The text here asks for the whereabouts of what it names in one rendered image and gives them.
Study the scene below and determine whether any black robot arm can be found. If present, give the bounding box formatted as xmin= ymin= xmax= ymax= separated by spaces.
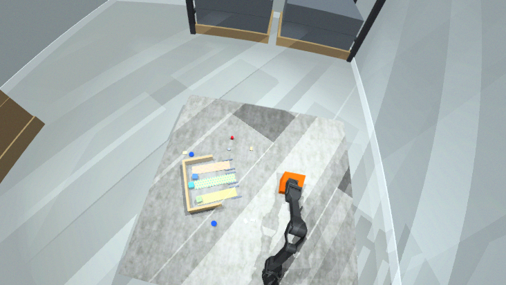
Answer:
xmin=262 ymin=177 xmax=308 ymax=285

